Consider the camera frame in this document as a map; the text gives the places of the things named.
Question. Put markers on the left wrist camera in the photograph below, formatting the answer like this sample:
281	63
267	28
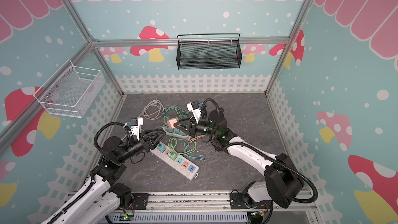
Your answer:
134	126

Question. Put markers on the small white blue power strip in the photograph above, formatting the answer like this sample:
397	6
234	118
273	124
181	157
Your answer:
176	133

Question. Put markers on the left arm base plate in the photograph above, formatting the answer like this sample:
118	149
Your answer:
136	201

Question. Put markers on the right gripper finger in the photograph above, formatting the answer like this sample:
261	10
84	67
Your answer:
186	120
185	127

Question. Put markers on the pink charger plug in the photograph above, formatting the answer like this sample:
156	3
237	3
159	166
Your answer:
171	122

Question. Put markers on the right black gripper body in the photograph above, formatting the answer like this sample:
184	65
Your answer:
193	127

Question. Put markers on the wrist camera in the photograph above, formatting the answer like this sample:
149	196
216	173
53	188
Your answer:
134	126
195	109

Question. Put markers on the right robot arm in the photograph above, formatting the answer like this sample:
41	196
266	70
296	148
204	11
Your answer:
283	183

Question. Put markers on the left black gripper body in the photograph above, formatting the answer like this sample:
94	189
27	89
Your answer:
144	144

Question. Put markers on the white mesh wall basket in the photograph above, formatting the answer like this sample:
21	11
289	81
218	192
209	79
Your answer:
70	91

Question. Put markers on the black mesh wall basket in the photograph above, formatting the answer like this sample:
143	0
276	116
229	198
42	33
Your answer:
209	51

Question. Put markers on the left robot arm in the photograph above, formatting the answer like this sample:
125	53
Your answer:
101	194

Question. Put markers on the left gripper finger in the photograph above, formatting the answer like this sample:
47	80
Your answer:
155	133
153	143

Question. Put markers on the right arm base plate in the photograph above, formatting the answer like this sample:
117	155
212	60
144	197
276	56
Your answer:
239	200

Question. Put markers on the aluminium front rail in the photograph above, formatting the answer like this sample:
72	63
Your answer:
208	207

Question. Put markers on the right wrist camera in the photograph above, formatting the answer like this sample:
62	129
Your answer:
195	109

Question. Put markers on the large white multicolour power strip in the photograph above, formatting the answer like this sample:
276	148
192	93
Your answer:
179	163

